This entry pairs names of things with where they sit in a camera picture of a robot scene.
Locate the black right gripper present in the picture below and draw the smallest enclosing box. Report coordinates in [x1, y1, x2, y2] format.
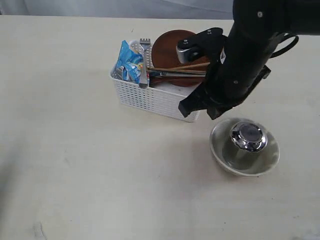
[178, 74, 248, 120]

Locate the white perforated plastic basket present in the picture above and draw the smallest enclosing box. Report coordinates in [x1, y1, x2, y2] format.
[109, 40, 200, 122]

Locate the shiny steel cup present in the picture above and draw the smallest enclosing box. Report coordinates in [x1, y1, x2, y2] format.
[224, 120, 268, 163]

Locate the white ceramic bowl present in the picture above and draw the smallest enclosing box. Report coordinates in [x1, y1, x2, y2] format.
[209, 117, 280, 177]

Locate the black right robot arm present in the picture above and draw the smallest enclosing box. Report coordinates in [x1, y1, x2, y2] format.
[176, 0, 320, 119]

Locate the brown wooden chopstick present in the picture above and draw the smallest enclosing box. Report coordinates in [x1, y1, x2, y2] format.
[147, 70, 206, 75]
[147, 62, 210, 71]

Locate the silver metal fork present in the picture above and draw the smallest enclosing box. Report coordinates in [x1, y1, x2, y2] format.
[139, 38, 151, 89]

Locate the round brown wooden plate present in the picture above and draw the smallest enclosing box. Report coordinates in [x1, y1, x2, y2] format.
[150, 29, 209, 87]

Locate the blue snack packet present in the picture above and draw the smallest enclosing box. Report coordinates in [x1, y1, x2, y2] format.
[115, 40, 144, 84]

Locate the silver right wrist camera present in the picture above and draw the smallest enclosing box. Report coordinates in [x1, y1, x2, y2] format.
[176, 46, 202, 64]

